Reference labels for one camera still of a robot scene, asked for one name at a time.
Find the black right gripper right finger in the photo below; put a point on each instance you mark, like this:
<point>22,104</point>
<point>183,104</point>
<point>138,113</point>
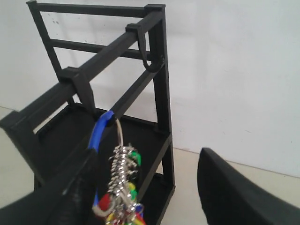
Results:
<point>229,198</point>

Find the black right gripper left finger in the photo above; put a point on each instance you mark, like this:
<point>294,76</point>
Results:
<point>66,199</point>

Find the colourful key tag bunch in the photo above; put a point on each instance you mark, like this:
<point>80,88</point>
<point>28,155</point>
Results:
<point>119,205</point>

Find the black hook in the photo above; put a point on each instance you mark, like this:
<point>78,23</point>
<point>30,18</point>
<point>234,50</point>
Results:
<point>152,61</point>
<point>82,88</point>

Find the black two-tier metal rack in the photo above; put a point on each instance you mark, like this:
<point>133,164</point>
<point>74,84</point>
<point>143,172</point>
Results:
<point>54,130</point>

